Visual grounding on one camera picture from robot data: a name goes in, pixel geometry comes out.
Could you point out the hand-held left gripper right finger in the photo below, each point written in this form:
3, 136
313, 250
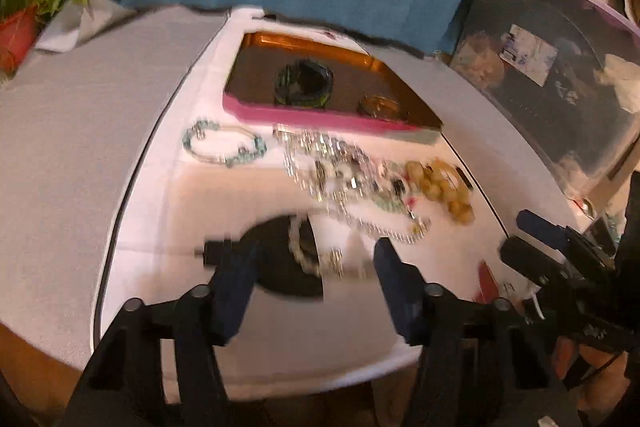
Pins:
400, 292

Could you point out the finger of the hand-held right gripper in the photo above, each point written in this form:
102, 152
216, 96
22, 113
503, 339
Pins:
540, 229
530, 259

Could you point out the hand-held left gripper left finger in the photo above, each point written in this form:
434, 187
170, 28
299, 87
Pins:
235, 292

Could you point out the orange lacquer tray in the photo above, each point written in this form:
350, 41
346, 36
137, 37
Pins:
255, 77

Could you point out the person's right hand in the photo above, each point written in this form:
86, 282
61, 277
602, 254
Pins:
595, 372

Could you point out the white printed table runner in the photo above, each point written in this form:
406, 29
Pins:
200, 207

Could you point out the clear plastic storage bin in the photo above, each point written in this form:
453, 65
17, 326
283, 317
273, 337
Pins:
575, 57

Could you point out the white paper label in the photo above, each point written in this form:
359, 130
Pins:
530, 52

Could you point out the brown bangle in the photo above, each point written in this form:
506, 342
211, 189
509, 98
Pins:
367, 104

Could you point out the dark green bangle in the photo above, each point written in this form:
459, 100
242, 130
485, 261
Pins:
287, 92

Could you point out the red flower pot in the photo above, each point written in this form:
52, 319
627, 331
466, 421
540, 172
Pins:
15, 34

